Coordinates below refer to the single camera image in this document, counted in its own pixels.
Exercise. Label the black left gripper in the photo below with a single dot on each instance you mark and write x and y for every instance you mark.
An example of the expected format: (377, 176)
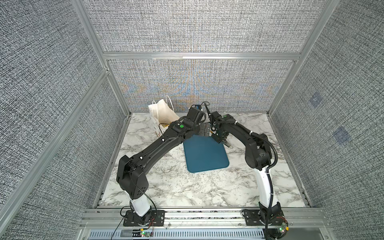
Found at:
(202, 132)

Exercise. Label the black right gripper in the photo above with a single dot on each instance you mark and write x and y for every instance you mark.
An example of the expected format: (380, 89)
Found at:
(216, 139)

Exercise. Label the white paper bag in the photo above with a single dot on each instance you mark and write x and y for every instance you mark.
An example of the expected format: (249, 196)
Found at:
(162, 114)

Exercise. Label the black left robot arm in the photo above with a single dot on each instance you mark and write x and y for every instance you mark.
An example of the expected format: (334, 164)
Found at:
(131, 175)

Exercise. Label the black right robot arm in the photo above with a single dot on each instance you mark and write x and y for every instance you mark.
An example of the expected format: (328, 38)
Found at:
(260, 155)

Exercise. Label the teal serving tray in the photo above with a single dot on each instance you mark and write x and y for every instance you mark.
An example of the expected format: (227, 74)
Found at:
(204, 154)

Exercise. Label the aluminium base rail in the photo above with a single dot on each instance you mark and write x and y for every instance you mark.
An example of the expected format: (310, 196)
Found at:
(202, 224)

